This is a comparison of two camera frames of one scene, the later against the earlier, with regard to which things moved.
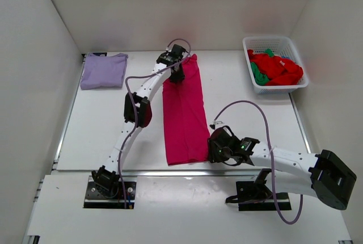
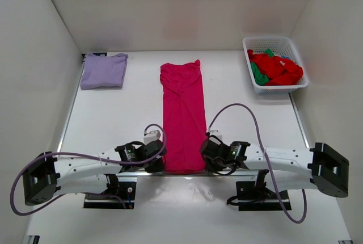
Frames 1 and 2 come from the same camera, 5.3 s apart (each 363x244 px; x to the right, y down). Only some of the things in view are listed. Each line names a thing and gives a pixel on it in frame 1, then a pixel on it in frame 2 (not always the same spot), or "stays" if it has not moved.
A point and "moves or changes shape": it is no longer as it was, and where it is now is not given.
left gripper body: [178, 76] to [154, 165]
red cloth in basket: [281, 71] stays
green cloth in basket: [260, 79] stays
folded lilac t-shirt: [100, 72] stays
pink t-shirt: [187, 139] moves or changes shape
